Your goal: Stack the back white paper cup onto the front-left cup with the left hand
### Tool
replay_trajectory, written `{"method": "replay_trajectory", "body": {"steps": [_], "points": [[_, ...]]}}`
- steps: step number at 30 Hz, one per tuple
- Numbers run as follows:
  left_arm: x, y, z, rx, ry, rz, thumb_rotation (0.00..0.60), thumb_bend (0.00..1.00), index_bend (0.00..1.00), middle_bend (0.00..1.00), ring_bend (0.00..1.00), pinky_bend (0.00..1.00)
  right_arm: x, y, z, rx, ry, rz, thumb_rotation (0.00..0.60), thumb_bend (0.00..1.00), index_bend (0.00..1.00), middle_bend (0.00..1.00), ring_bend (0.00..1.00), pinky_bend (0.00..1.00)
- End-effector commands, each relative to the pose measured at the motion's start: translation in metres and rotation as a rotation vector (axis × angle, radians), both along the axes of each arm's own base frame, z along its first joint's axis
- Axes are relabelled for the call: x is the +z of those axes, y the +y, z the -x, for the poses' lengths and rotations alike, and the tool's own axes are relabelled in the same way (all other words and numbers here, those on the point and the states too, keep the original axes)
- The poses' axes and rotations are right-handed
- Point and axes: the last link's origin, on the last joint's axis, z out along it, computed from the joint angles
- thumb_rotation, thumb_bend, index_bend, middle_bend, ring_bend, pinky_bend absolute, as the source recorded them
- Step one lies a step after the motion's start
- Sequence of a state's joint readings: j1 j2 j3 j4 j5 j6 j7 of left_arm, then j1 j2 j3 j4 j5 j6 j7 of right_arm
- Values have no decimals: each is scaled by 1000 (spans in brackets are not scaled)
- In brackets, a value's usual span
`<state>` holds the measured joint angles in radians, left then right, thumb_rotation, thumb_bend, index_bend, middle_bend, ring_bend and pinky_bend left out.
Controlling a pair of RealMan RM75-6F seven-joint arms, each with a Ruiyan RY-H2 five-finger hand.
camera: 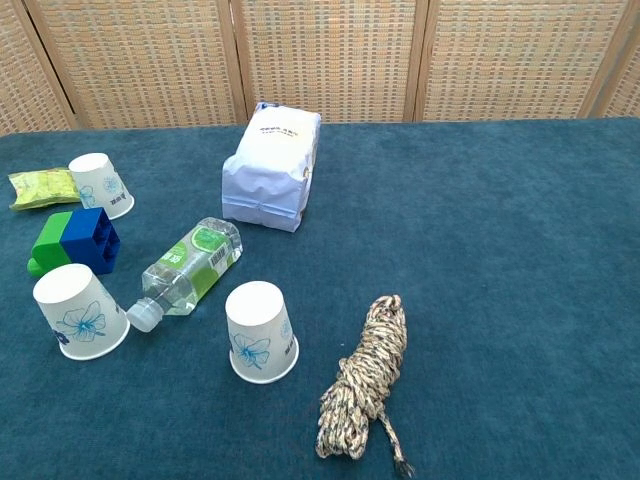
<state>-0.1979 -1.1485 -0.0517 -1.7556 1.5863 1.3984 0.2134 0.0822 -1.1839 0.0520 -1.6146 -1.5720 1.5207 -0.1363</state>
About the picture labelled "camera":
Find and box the white floral paper cup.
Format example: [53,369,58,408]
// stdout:
[224,280,301,386]
[32,263,132,362]
[67,153,136,221]

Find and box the blue carpet table surface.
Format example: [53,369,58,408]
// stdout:
[0,115,640,480]

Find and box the white paper bag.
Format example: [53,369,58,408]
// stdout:
[221,101,322,234]

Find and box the clear green-label water bottle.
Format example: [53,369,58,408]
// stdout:
[126,216,245,333]

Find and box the woven folding screen panel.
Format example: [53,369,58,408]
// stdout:
[403,0,640,124]
[594,29,640,120]
[22,0,249,132]
[0,0,79,136]
[228,0,431,125]

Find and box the blue plastic building block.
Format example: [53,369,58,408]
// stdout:
[59,206,122,276]

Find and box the green plastic building block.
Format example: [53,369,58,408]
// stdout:
[26,211,74,279]

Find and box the yellow-green snack packet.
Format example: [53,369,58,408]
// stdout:
[7,167,82,213]

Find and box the beige speckled rope bundle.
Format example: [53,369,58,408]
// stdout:
[314,293,416,477]

